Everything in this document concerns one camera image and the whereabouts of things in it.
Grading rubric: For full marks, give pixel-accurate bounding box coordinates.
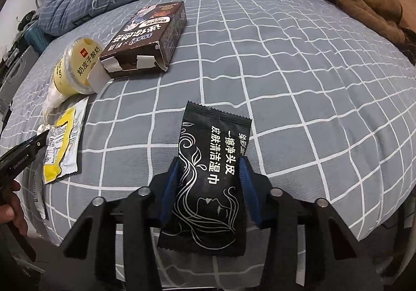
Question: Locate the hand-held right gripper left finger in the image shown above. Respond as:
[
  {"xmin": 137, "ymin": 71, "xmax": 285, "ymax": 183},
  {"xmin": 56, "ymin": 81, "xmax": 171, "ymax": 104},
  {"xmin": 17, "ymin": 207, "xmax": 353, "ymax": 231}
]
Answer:
[{"xmin": 60, "ymin": 156, "xmax": 181, "ymax": 291}]

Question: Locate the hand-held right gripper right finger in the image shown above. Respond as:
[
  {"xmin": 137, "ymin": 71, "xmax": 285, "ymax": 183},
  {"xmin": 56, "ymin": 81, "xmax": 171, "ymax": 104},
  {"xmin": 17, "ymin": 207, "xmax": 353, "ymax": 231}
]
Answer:
[{"xmin": 239, "ymin": 156, "xmax": 365, "ymax": 291}]

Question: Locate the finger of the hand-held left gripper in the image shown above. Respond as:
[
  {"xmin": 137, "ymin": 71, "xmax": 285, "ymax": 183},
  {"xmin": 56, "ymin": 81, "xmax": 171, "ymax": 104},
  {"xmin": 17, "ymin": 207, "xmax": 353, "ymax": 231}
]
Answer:
[{"xmin": 13, "ymin": 131, "xmax": 50, "ymax": 158}]

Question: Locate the yellow white sachet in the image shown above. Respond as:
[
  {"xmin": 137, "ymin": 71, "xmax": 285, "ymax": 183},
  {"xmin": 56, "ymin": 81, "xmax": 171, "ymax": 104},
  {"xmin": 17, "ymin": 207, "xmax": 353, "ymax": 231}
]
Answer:
[{"xmin": 42, "ymin": 96, "xmax": 89, "ymax": 185}]

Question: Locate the black wet wipe packet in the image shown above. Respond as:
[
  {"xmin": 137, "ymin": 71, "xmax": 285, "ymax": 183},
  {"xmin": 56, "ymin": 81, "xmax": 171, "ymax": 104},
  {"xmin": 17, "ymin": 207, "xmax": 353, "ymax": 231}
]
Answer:
[{"xmin": 157, "ymin": 101, "xmax": 252, "ymax": 256}]

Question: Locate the white plastic bag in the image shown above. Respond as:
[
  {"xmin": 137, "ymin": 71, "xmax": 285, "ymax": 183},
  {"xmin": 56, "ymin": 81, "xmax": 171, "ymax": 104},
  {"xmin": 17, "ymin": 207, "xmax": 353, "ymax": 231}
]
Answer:
[{"xmin": 42, "ymin": 81, "xmax": 70, "ymax": 119}]

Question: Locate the person's left hand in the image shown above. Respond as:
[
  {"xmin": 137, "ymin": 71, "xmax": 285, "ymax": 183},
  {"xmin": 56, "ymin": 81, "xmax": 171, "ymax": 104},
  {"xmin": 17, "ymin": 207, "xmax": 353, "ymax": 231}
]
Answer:
[{"xmin": 0, "ymin": 180, "xmax": 29, "ymax": 236}]

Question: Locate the white strip packet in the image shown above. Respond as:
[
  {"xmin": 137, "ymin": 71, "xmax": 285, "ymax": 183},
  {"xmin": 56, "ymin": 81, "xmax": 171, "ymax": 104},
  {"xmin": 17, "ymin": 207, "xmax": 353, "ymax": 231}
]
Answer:
[{"xmin": 31, "ymin": 177, "xmax": 48, "ymax": 221}]

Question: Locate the grey suitcase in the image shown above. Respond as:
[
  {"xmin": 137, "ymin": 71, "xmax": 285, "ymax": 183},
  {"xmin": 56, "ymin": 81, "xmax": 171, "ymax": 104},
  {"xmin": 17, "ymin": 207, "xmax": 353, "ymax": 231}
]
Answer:
[{"xmin": 0, "ymin": 46, "xmax": 41, "ymax": 126}]

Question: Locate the yellow yogurt cup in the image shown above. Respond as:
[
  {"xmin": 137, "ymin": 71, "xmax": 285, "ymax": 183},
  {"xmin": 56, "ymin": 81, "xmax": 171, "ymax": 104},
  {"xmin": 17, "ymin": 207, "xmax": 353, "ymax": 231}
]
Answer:
[{"xmin": 53, "ymin": 36, "xmax": 105, "ymax": 96}]

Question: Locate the teal plastic crate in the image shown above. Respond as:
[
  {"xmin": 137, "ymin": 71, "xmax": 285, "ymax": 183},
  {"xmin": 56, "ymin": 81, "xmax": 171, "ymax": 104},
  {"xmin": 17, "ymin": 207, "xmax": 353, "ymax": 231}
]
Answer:
[{"xmin": 27, "ymin": 28, "xmax": 54, "ymax": 56}]

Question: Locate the dark clutter pile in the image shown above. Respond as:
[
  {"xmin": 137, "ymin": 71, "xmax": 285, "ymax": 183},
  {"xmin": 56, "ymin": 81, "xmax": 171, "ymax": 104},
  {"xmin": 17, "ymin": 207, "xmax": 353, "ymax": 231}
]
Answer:
[{"xmin": 16, "ymin": 11, "xmax": 38, "ymax": 30}]

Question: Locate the brown cookie box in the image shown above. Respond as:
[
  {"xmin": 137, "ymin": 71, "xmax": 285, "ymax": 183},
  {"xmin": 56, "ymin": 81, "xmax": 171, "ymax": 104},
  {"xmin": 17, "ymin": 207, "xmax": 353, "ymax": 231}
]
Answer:
[{"xmin": 99, "ymin": 1, "xmax": 187, "ymax": 79}]

